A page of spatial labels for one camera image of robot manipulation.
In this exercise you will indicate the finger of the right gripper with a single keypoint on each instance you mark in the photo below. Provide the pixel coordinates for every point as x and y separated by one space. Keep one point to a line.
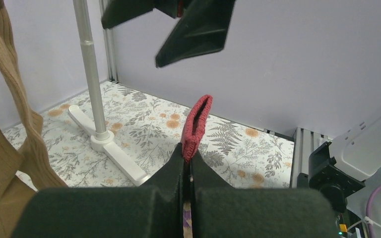
202 29
120 11

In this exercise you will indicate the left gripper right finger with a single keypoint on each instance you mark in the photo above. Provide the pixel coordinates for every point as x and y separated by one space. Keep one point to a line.
219 210

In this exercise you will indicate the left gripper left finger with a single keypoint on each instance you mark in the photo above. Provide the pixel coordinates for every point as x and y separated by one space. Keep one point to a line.
151 210

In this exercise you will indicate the red striped sock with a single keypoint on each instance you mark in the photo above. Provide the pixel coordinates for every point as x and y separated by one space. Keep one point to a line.
193 132

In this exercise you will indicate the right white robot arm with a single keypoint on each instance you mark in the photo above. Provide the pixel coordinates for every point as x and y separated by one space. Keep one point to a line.
338 168

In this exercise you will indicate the silver drying rack stand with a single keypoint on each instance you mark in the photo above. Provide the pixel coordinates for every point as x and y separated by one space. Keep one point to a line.
101 139

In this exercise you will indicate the tan brown-toe sock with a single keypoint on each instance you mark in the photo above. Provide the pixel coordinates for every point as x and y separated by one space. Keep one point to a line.
34 153

